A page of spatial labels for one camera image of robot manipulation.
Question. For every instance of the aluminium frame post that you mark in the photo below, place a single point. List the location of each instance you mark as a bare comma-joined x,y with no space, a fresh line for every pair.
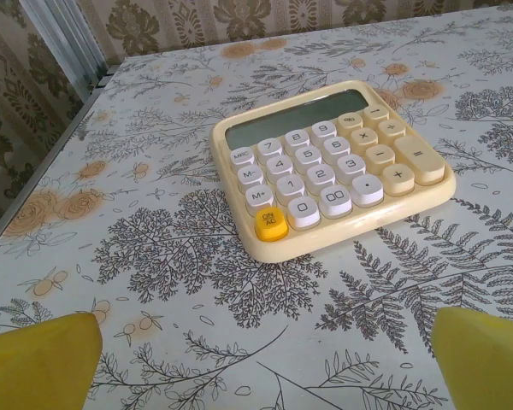
64,38

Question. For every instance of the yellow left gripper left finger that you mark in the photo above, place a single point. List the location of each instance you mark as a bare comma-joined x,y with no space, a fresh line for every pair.
34,367

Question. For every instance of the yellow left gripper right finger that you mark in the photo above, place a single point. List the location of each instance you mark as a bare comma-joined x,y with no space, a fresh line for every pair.
487,367

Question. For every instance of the cream yellow desk calculator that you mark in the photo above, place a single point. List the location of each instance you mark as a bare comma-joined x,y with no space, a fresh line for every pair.
333,171

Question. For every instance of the aluminium table side rail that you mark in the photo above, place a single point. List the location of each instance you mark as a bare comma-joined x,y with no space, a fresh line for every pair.
47,168

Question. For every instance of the floral printed table covering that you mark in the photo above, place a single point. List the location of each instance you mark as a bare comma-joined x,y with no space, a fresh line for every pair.
154,128

